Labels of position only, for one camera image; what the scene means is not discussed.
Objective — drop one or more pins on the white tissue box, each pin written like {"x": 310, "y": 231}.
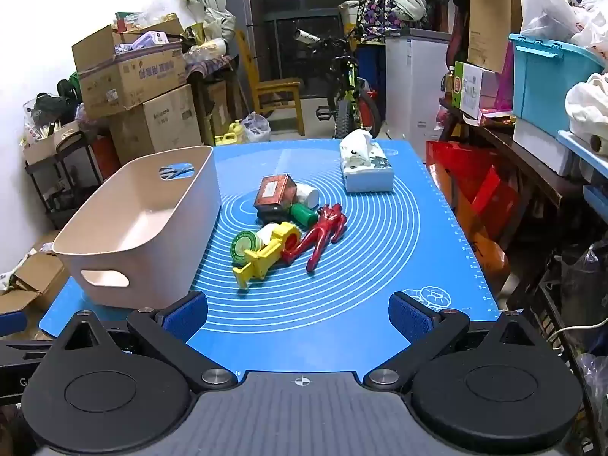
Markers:
{"x": 368, "y": 178}

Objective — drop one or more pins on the beige plastic basket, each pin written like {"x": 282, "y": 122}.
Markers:
{"x": 142, "y": 228}

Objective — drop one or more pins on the clear plastic bag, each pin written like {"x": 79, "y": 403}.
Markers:
{"x": 256, "y": 128}

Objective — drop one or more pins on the green bottle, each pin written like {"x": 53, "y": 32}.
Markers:
{"x": 304, "y": 214}

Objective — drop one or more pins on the light blue tray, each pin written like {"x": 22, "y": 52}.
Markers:
{"x": 586, "y": 152}

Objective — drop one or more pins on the floral cloth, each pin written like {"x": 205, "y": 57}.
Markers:
{"x": 380, "y": 14}

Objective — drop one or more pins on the grey scissors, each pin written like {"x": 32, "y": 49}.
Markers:
{"x": 183, "y": 171}

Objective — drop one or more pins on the light blue storage bin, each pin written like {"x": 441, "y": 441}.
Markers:
{"x": 546, "y": 85}

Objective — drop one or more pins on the torn cardboard box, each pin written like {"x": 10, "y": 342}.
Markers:
{"x": 38, "y": 275}

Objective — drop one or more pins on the brown tin box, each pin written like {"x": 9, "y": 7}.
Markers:
{"x": 273, "y": 194}

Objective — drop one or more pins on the red paper bag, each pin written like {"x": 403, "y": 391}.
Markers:
{"x": 460, "y": 175}

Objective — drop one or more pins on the red and black appliance box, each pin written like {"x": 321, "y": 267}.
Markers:
{"x": 105, "y": 156}

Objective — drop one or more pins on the open printed cardboard box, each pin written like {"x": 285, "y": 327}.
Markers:
{"x": 133, "y": 80}

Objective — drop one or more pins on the black shelf cart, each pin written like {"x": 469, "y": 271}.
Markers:
{"x": 61, "y": 185}

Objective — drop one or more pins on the white plastic bag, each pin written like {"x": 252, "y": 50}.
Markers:
{"x": 546, "y": 9}

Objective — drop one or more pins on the large taped cardboard box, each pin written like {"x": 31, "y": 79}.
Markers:
{"x": 156, "y": 123}

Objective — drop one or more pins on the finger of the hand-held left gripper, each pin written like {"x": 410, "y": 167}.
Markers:
{"x": 13, "y": 324}
{"x": 23, "y": 344}

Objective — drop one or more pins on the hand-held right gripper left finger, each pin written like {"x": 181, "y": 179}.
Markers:
{"x": 187, "y": 316}

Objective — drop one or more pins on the yellow plastic jug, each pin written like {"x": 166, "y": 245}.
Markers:
{"x": 228, "y": 135}

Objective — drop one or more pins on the purple packet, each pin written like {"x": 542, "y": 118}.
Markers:
{"x": 154, "y": 39}

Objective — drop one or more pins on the white jar with green lid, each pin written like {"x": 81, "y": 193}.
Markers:
{"x": 244, "y": 247}

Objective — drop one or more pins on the blue silicone mat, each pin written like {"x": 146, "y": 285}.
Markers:
{"x": 380, "y": 256}

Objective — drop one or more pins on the black and green bicycle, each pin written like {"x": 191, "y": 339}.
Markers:
{"x": 349, "y": 99}

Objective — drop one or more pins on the tall cardboard box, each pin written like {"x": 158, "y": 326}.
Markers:
{"x": 494, "y": 19}

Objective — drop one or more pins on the cluttered wooden table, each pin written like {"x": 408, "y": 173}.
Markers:
{"x": 211, "y": 76}

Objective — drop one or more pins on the wooden chair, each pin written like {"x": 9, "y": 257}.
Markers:
{"x": 278, "y": 90}

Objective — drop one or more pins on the white bottle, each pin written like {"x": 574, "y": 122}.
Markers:
{"x": 308, "y": 195}

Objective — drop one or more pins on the red toy figure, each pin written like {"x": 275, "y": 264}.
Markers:
{"x": 327, "y": 225}

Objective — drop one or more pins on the dark wooden table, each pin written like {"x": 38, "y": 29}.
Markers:
{"x": 513, "y": 147}

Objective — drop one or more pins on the black bag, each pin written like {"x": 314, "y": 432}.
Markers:
{"x": 54, "y": 104}

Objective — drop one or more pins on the white chest freezer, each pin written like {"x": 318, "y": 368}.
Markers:
{"x": 413, "y": 90}

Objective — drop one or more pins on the white cloth bag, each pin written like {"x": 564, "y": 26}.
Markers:
{"x": 589, "y": 109}

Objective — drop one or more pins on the green and white box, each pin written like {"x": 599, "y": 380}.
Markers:
{"x": 470, "y": 90}

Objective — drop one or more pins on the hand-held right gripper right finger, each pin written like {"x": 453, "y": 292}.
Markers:
{"x": 408, "y": 316}

